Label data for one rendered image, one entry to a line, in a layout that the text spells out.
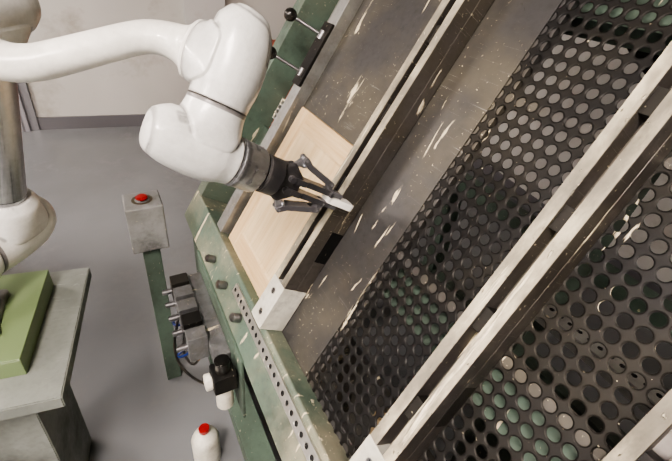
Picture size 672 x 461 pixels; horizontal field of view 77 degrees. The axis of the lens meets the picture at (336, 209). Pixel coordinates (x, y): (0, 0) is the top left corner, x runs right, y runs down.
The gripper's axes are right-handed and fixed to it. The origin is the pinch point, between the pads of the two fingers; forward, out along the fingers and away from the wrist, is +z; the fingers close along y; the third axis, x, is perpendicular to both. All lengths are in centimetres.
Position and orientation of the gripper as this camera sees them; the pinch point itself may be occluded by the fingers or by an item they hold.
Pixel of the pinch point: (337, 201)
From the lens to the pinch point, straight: 91.3
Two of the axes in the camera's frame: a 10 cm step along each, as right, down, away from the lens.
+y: 5.1, -8.2, -2.4
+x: -4.5, -5.0, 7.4
